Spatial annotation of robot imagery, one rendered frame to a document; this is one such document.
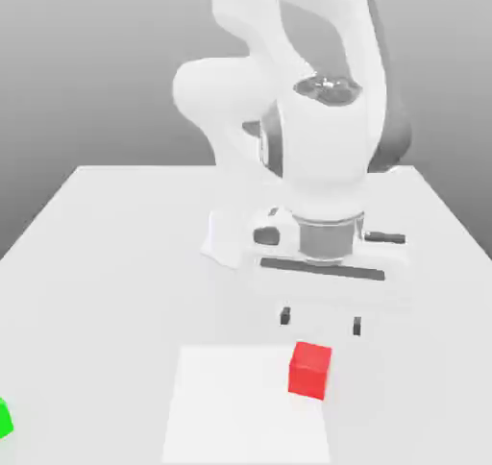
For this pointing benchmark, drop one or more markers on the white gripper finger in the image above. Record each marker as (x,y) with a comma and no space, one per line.
(357,326)
(285,316)

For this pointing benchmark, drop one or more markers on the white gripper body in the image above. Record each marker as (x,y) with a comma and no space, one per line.
(330,288)

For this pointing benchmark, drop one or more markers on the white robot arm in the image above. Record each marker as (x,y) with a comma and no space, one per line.
(323,146)

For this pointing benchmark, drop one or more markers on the small red cube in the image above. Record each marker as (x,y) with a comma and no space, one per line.
(308,372)

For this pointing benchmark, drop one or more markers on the small green cube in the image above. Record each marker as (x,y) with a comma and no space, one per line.
(5,420)

